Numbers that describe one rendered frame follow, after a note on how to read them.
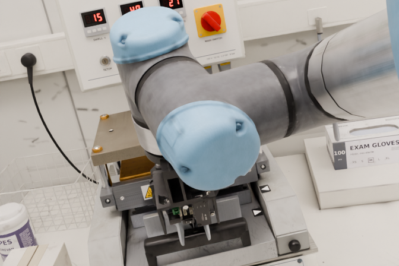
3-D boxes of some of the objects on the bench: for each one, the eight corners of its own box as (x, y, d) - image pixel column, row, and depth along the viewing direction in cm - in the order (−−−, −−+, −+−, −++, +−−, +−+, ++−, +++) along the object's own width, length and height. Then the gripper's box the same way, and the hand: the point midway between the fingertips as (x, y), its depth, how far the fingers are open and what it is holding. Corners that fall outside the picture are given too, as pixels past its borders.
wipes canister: (15, 253, 119) (-5, 201, 114) (48, 249, 118) (29, 196, 113) (-1, 276, 111) (-23, 222, 106) (34, 273, 110) (13, 218, 105)
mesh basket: (27, 195, 148) (14, 157, 144) (109, 184, 145) (98, 145, 140) (-6, 238, 127) (-23, 196, 123) (88, 227, 124) (75, 183, 119)
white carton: (326, 149, 130) (323, 124, 127) (415, 138, 127) (414, 111, 124) (334, 170, 119) (332, 143, 116) (432, 158, 115) (431, 130, 113)
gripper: (136, 175, 52) (170, 279, 66) (218, 157, 52) (234, 265, 66) (131, 124, 59) (163, 228, 72) (204, 108, 59) (222, 215, 73)
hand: (193, 224), depth 71 cm, fingers closed, pressing on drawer
